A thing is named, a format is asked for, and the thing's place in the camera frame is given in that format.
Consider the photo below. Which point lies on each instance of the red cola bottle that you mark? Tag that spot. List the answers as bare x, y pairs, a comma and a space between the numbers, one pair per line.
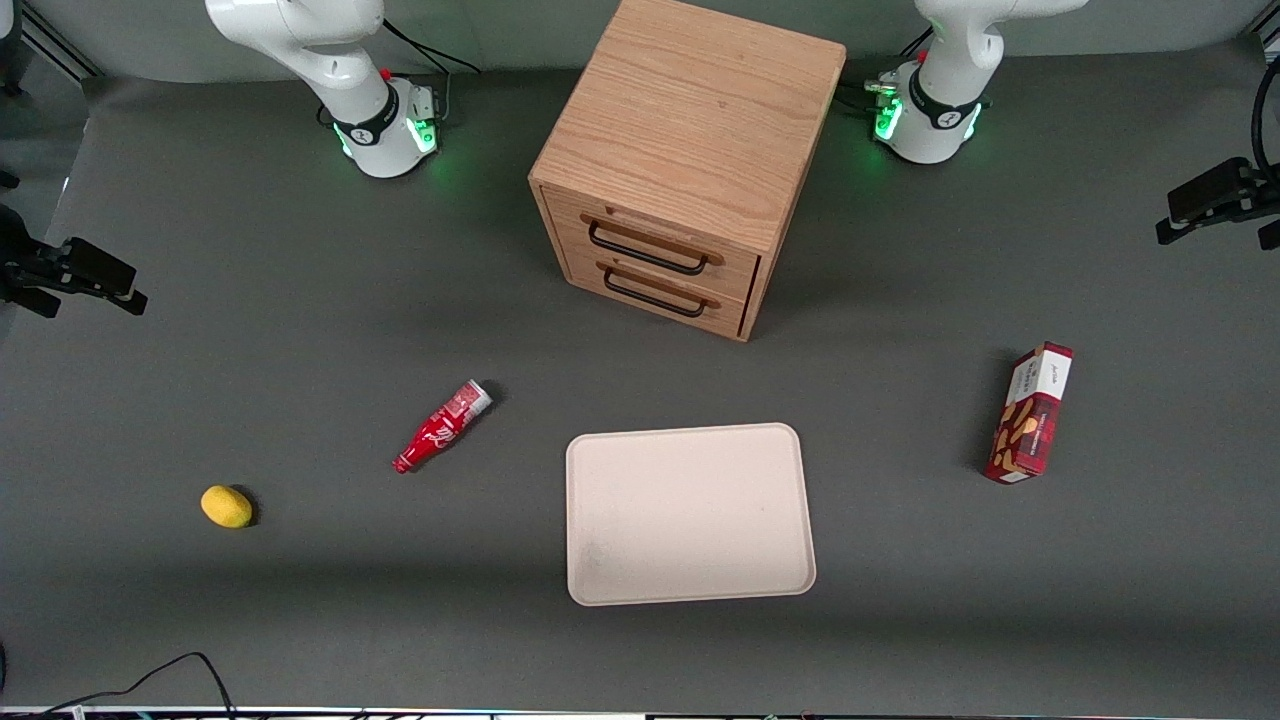
440, 430

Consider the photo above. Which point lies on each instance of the red cookie box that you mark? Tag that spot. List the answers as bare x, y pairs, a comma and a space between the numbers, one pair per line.
1030, 420

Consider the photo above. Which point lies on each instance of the aluminium frame rail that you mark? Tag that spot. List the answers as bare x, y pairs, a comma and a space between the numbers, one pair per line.
1265, 38
60, 42

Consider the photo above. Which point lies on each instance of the beige plastic tray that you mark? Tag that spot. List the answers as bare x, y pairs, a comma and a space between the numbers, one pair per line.
690, 515

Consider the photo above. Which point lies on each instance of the yellow lemon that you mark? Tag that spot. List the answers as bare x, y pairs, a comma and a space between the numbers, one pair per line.
226, 506

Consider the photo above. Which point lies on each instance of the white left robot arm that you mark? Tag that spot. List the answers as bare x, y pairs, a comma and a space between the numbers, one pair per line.
940, 120

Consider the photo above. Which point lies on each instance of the wooden drawer cabinet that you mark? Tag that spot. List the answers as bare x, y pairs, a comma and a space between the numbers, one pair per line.
690, 110

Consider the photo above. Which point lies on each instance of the wooden drawer front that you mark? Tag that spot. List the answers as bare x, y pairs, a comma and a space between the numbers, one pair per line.
725, 318
740, 270

